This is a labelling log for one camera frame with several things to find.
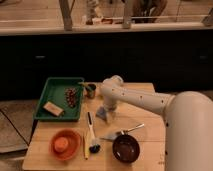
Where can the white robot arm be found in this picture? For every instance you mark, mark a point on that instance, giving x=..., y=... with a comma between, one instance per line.
x=188, y=118

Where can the person in background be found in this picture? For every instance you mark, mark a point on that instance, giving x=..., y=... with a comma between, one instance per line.
x=143, y=11

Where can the orange bowl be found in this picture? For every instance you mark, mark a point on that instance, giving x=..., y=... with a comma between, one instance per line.
x=74, y=140

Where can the green plastic tray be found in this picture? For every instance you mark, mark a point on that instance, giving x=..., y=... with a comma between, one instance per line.
x=54, y=91

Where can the yellow banana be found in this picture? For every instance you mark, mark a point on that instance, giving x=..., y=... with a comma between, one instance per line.
x=86, y=145

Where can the brown grape bunch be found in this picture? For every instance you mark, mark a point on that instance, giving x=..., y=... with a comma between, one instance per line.
x=70, y=95

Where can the orange fruit in bowl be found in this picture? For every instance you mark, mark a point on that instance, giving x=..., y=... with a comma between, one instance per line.
x=61, y=144

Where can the wooden block in tray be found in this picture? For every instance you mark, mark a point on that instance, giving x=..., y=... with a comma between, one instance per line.
x=53, y=109

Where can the black dish brush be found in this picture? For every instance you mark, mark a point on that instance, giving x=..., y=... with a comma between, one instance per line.
x=94, y=145

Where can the metal can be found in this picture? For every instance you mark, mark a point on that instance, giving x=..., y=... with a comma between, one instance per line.
x=90, y=90

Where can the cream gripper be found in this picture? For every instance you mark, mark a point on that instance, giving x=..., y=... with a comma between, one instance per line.
x=110, y=115

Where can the blue sponge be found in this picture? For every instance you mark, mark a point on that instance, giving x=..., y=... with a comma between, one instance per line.
x=101, y=113

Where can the purple bowl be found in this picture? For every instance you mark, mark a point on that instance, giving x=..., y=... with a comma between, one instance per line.
x=126, y=149

